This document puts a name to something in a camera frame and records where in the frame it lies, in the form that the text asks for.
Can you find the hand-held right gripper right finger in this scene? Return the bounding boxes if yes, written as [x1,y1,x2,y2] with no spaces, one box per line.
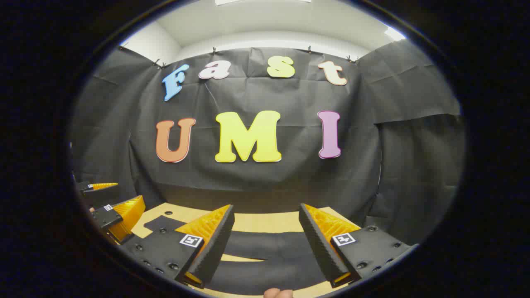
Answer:
[298,203,419,288]

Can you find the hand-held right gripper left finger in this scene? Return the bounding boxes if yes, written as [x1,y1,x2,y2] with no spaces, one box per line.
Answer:
[119,204,235,289]

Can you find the dark grey jeans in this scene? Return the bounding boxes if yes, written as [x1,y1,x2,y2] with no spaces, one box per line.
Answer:
[143,215,332,295]

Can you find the white ceiling light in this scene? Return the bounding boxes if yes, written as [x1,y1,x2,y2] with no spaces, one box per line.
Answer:
[384,26,407,42]

